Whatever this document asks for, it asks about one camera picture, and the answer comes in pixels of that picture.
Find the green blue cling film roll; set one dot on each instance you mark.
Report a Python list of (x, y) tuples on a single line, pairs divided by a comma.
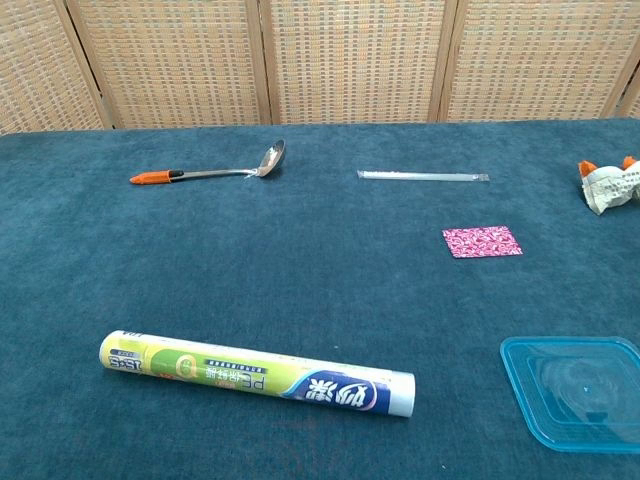
[(250, 377)]

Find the woven bamboo screen panel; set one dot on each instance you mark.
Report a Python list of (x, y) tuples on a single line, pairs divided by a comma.
[(632, 100), (175, 60), (355, 60), (35, 65), (535, 60)]

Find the blue plastic container lid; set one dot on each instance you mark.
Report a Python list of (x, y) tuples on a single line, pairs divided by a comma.
[(575, 395)]

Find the pink patterned square cloth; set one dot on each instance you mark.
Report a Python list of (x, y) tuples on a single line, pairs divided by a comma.
[(482, 242)]

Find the straw in clear wrapper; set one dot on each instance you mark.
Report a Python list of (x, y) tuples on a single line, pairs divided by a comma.
[(425, 176)]

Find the teal carpet table cover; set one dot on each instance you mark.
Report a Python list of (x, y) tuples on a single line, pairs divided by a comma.
[(300, 280)]

